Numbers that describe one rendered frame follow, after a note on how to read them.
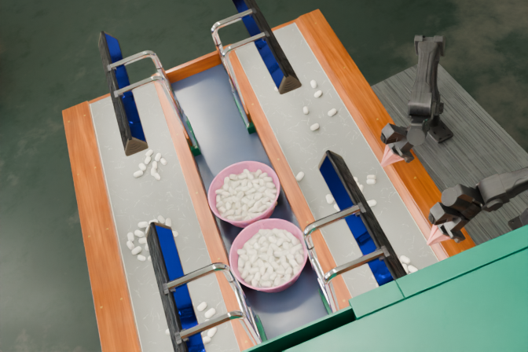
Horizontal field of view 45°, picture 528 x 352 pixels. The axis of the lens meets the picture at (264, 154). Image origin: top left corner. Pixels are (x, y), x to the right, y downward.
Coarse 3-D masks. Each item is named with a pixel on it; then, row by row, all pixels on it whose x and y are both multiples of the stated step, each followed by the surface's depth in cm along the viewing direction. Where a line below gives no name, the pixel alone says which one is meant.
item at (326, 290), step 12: (360, 204) 175; (336, 216) 173; (348, 216) 173; (312, 228) 172; (312, 240) 177; (312, 252) 180; (372, 252) 164; (384, 252) 164; (312, 264) 186; (348, 264) 163; (360, 264) 163; (324, 276) 164; (336, 276) 163; (324, 288) 168; (324, 300) 202; (336, 300) 174
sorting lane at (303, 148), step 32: (288, 32) 281; (256, 64) 272; (320, 64) 264; (256, 96) 261; (288, 96) 257; (320, 96) 253; (288, 128) 246; (320, 128) 243; (352, 128) 240; (288, 160) 237; (320, 160) 234; (352, 160) 231; (320, 192) 225; (384, 192) 219; (384, 224) 212; (416, 224) 209; (352, 256) 207; (416, 256) 202; (352, 288) 200
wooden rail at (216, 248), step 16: (160, 96) 269; (176, 128) 256; (176, 144) 251; (192, 160) 244; (192, 176) 239; (192, 192) 234; (208, 208) 228; (208, 224) 224; (208, 240) 220; (224, 256) 214; (224, 288) 207; (240, 336) 196
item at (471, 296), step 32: (480, 256) 86; (512, 256) 85; (384, 288) 86; (416, 288) 85; (448, 288) 84; (480, 288) 83; (512, 288) 82; (320, 320) 85; (352, 320) 88; (384, 320) 83; (416, 320) 82; (448, 320) 81; (480, 320) 81; (512, 320) 80
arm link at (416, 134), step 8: (408, 104) 201; (432, 104) 199; (408, 112) 202; (432, 112) 199; (416, 120) 197; (424, 120) 198; (416, 128) 194; (424, 128) 197; (408, 136) 196; (416, 136) 195; (424, 136) 194; (416, 144) 196
